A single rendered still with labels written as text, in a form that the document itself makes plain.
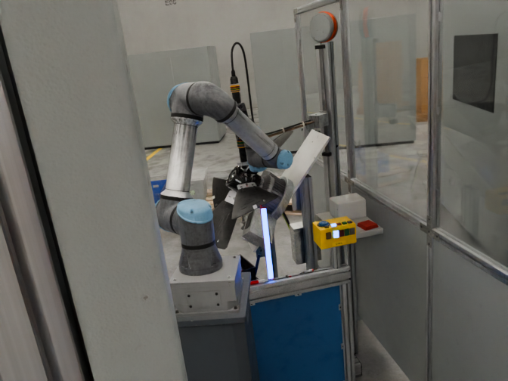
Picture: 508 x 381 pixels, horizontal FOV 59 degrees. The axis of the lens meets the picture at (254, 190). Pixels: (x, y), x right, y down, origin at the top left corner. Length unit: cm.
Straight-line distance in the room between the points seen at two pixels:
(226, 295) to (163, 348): 123
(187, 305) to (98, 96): 134
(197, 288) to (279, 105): 636
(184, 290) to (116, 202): 128
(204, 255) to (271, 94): 628
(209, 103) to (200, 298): 64
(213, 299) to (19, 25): 133
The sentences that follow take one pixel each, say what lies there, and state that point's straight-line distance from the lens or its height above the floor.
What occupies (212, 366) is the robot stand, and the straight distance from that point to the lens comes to 164.
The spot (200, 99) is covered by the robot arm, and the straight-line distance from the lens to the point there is 154.
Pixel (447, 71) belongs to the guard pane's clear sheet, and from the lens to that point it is 187.
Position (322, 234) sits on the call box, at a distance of 190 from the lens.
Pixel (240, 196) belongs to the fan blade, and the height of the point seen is 117.
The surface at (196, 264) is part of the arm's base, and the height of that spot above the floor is 116.
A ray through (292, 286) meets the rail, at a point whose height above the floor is 83.
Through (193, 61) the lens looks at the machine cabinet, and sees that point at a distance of 938.
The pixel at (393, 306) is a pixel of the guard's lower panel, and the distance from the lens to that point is 263.
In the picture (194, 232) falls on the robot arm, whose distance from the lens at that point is 150.
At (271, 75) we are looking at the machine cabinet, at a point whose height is 135.
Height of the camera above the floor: 182
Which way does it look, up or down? 18 degrees down
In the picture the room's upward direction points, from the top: 7 degrees counter-clockwise
